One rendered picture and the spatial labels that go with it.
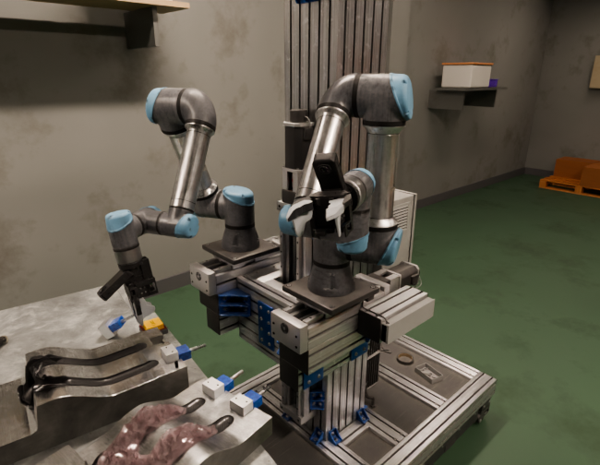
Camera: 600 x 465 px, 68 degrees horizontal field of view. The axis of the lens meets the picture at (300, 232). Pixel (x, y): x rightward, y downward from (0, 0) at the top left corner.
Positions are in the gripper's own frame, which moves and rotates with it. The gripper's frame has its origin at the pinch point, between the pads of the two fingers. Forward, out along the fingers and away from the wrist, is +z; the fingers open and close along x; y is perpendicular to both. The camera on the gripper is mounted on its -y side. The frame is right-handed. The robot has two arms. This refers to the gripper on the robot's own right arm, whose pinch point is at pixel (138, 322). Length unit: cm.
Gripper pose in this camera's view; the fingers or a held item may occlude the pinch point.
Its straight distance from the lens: 151.3
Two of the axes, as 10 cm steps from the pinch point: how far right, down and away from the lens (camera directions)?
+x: -5.7, -1.7, 8.0
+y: 8.1, -2.8, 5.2
